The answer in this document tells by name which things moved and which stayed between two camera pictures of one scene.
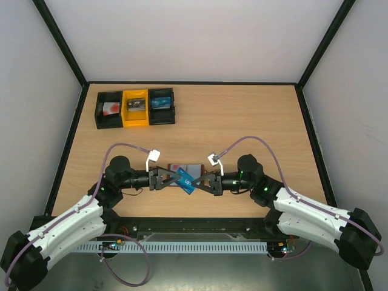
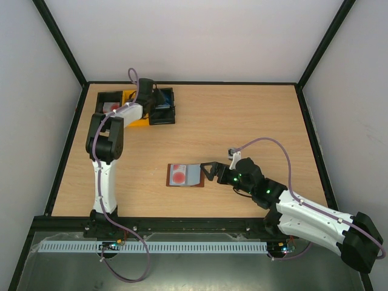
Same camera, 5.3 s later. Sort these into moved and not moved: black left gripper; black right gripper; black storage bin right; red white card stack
Moved: black left gripper; black right gripper
Not moved: red white card stack; black storage bin right
